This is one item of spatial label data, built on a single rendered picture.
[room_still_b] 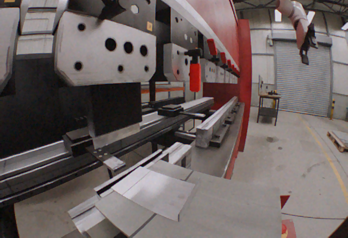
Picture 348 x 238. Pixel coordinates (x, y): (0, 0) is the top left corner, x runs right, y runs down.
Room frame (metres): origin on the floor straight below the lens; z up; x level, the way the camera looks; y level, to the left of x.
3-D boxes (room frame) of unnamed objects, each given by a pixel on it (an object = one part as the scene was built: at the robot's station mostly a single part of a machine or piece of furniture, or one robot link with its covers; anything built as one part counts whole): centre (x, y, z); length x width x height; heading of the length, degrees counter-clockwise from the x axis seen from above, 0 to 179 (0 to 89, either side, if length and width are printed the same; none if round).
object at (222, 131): (0.69, -0.27, 0.89); 0.30 x 0.05 x 0.03; 149
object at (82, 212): (0.25, 0.06, 0.92); 0.39 x 0.06 x 0.10; 149
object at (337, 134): (1.14, -4.30, 0.17); 0.99 x 0.63 x 0.05; 138
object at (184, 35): (0.35, 0.00, 1.26); 0.15 x 0.09 x 0.17; 149
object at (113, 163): (0.29, 0.22, 1.01); 0.26 x 0.12 x 0.05; 59
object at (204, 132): (1.28, -0.56, 0.92); 1.67 x 0.06 x 0.10; 149
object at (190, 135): (0.91, 0.11, 0.81); 0.64 x 0.08 x 0.14; 59
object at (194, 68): (0.30, -0.04, 1.20); 0.04 x 0.02 x 0.10; 59
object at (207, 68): (0.52, -0.10, 1.26); 0.15 x 0.09 x 0.17; 149
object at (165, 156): (0.23, 0.08, 0.99); 0.20 x 0.03 x 0.03; 149
